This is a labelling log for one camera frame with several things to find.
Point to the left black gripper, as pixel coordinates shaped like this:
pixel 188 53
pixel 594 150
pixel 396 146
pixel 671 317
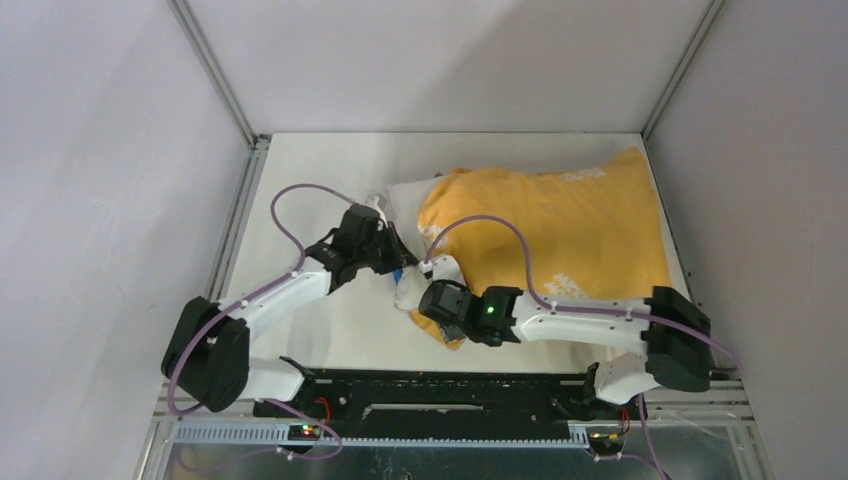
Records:
pixel 399 256

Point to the white pillow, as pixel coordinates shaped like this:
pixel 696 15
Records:
pixel 405 201

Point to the yellow and blue pillowcase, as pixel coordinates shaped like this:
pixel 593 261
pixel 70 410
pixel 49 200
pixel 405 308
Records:
pixel 590 233

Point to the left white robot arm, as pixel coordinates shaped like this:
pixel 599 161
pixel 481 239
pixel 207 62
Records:
pixel 209 354

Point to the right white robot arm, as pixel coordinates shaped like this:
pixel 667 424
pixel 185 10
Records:
pixel 663 339

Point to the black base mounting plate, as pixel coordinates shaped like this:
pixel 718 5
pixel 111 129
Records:
pixel 453 406

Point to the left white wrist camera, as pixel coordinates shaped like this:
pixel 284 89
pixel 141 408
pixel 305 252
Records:
pixel 378 203

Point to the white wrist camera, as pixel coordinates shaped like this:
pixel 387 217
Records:
pixel 442 267
pixel 378 203

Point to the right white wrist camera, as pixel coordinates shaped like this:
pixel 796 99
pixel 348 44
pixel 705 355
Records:
pixel 442 267

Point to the aluminium frame rail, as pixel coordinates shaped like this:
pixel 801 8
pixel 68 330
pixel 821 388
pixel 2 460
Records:
pixel 710 435

